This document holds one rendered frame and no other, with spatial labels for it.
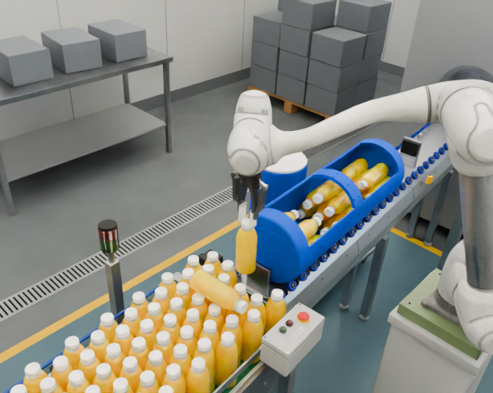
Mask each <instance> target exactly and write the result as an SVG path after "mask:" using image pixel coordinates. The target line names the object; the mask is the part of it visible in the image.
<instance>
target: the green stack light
mask: <svg viewBox="0 0 493 393"><path fill-rule="evenodd" d="M99 241H100V247H101V251H102V252H104V253H114V252H116V251H117V250H118V249H119V247H120V245H119V237H118V238H117V239H115V240H113V241H111V242H105V241H102V240H100V239H99Z"/></svg>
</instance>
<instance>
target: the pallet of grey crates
mask: <svg viewBox="0 0 493 393"><path fill-rule="evenodd" d="M336 3H337V0H278V11H273V12H266V13H262V14H259V15H255V16H254V22H253V36H252V39H253V40H252V48H251V65H250V85H248V90H259V91H262V92H264V93H266V94H268V95H271V96H272V97H276V98H278V99H280V100H283V101H284V102H285V103H284V112H286V113H289V114H292V113H294V112H297V111H300V110H302V109H306V110H308V111H310V112H313V113H316V114H318V115H322V116H324V117H325V120H326V119H329V118H331V117H332V116H334V115H337V114H339V113H341V112H344V111H345V110H347V109H350V108H352V107H354V106H357V105H359V104H363V103H365V102H368V101H372V100H374V92H375V88H376V84H377V80H378V70H379V66H380V61H381V53H382V52H383V48H384V44H385V37H386V33H387V26H388V19H389V15H390V11H391V7H392V2H390V1H385V0H339V8H338V15H337V16H336V15H335V9H336Z"/></svg>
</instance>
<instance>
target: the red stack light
mask: <svg viewBox="0 0 493 393"><path fill-rule="evenodd" d="M98 235H99V239H100V240H102V241H105V242H111V241H113V240H115V239H117V238H118V236H119V232H118V225H117V227H116V228H115V229H114V230H112V231H110V232H103V231H101V230H99V229H98Z"/></svg>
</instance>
